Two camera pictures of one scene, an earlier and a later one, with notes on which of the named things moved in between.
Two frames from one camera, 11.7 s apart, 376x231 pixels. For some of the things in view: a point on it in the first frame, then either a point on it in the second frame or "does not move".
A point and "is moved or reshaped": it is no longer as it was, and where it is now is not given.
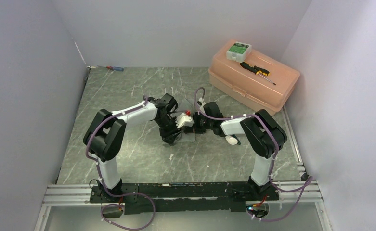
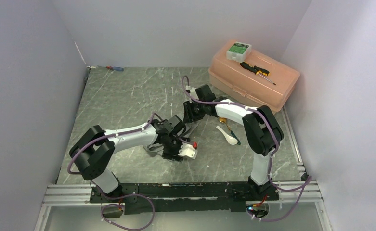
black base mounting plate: [184, 198] does not move
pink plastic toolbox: [259, 81] does not move
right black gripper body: [201, 122] to [194, 110]
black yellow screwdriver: [256, 70] does not move
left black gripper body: [168, 127] to [172, 147]
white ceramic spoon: [231, 140] does not move
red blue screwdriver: [114, 68] does not move
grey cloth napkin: [186, 106] is moved or reshaped
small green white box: [238, 51] does not move
